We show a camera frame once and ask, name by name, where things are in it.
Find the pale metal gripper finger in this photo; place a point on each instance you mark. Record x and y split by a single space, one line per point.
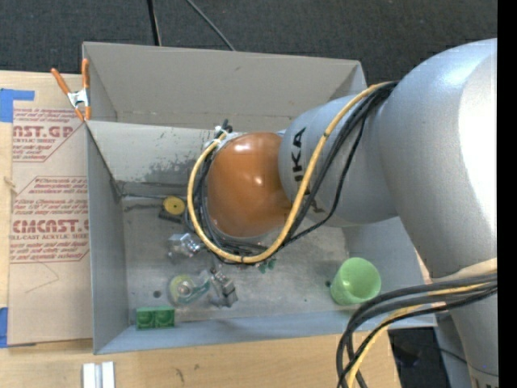
186 245
226 291

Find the yellow and black round tool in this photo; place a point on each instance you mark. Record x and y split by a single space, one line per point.
173 205

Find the clear tape dispenser, yellow roll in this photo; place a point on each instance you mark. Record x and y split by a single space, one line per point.
183 289

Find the grey metal bin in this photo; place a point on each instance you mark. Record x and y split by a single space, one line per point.
282 289

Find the green toy brick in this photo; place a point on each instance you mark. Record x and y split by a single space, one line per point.
155 317

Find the light green plastic cup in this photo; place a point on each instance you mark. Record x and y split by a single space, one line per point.
355 283

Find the brown cardboard board, red print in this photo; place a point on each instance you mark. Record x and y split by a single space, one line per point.
48 281

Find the black cylinder on white bracket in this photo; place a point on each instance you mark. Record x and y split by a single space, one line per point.
224 127

